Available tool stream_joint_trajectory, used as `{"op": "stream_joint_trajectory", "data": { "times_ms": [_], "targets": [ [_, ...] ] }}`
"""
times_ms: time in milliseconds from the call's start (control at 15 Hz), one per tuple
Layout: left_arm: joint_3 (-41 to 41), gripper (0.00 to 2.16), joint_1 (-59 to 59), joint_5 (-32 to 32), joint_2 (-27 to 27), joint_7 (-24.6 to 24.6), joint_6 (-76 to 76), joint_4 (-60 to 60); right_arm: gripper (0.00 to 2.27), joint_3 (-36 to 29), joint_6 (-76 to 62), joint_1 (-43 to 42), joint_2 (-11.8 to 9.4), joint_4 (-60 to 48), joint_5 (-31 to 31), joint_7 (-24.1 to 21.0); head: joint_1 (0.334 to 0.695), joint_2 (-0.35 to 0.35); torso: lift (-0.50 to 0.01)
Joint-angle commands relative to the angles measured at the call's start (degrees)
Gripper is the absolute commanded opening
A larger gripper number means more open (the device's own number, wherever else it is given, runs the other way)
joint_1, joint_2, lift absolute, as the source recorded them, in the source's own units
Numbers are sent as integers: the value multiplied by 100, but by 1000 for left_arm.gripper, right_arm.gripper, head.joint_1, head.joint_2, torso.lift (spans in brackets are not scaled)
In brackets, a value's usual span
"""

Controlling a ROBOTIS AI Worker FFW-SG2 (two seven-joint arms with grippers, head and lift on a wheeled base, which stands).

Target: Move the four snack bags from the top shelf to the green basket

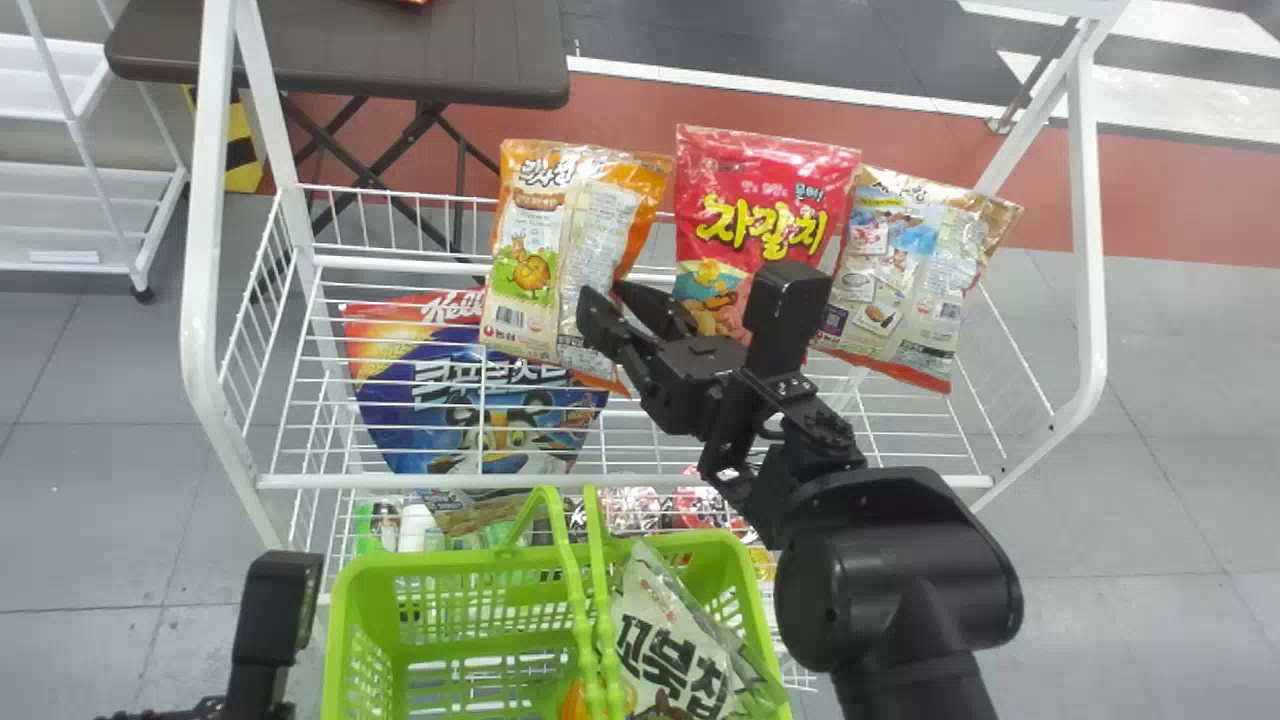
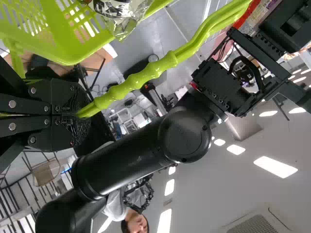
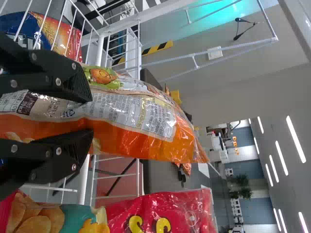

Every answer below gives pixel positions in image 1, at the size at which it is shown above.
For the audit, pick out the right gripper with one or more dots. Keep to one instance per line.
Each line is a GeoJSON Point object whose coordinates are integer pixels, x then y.
{"type": "Point", "coordinates": [695, 380]}

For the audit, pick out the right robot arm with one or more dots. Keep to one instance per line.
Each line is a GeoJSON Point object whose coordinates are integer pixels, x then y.
{"type": "Point", "coordinates": [900, 590]}

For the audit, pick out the orange snack packet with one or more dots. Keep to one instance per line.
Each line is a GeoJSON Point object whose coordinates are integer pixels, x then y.
{"type": "Point", "coordinates": [560, 240]}

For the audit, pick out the red snack packet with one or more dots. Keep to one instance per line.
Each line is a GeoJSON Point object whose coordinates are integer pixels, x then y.
{"type": "Point", "coordinates": [760, 210]}

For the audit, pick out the blue cereal bag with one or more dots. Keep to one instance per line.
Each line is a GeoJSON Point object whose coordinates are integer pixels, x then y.
{"type": "Point", "coordinates": [440, 400]}

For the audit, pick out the brown snack packet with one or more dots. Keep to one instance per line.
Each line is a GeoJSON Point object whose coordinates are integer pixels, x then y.
{"type": "Point", "coordinates": [920, 280]}

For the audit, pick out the white bottle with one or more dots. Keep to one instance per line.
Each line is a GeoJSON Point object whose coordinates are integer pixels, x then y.
{"type": "Point", "coordinates": [414, 528]}

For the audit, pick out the green basket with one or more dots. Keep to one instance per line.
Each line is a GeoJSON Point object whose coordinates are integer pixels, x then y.
{"type": "Point", "coordinates": [440, 590]}

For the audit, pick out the white snack packet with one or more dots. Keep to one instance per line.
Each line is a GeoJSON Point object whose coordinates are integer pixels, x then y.
{"type": "Point", "coordinates": [670, 650]}

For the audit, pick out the green bottle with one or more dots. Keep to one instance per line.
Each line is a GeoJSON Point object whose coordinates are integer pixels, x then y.
{"type": "Point", "coordinates": [368, 530]}

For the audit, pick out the dark side table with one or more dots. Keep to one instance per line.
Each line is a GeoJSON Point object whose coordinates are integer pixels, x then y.
{"type": "Point", "coordinates": [380, 50]}

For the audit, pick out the white shelf trolley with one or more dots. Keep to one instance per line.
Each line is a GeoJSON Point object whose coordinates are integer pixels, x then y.
{"type": "Point", "coordinates": [60, 200]}

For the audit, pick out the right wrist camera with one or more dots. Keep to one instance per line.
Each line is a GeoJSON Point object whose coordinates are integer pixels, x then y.
{"type": "Point", "coordinates": [790, 310]}

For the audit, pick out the yellow black striped post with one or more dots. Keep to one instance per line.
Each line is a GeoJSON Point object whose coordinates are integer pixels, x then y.
{"type": "Point", "coordinates": [240, 150]}

